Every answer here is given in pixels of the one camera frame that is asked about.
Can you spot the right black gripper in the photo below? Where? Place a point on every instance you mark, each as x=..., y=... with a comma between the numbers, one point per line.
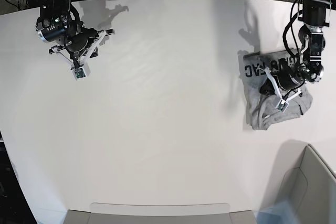
x=77, y=42

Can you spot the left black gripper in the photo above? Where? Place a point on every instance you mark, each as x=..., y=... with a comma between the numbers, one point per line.
x=280, y=82

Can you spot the grey T-shirt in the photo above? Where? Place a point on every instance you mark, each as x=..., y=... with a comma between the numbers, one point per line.
x=260, y=94

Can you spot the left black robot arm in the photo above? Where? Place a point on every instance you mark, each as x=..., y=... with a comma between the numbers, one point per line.
x=307, y=66

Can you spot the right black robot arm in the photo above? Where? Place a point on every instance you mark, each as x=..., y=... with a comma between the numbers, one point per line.
x=59, y=22

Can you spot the grey bin at right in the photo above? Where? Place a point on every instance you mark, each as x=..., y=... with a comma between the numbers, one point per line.
x=307, y=192

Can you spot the grey bin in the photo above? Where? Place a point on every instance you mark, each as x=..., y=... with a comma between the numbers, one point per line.
x=117, y=213
x=307, y=192

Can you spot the grey bin at bottom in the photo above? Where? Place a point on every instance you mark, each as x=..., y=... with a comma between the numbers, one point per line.
x=117, y=213

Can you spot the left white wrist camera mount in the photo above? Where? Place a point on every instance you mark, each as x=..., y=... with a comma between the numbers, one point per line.
x=281, y=102

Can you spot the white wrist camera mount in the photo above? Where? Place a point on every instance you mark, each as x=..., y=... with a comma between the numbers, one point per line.
x=79, y=66
x=281, y=102

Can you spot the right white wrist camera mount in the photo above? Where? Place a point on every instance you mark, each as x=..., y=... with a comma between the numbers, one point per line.
x=79, y=66

